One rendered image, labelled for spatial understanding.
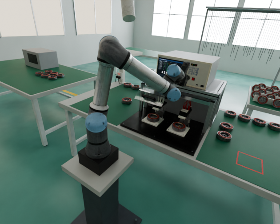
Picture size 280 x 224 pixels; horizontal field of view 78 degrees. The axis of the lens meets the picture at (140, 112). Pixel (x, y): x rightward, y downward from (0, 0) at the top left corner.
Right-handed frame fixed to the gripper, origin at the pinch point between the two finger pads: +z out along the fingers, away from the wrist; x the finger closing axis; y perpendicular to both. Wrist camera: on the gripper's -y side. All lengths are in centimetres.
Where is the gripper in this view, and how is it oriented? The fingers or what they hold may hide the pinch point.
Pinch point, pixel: (186, 78)
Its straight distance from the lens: 138.2
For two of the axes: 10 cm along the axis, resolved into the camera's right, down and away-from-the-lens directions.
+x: 8.5, 3.0, -4.4
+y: -2.8, 9.5, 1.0
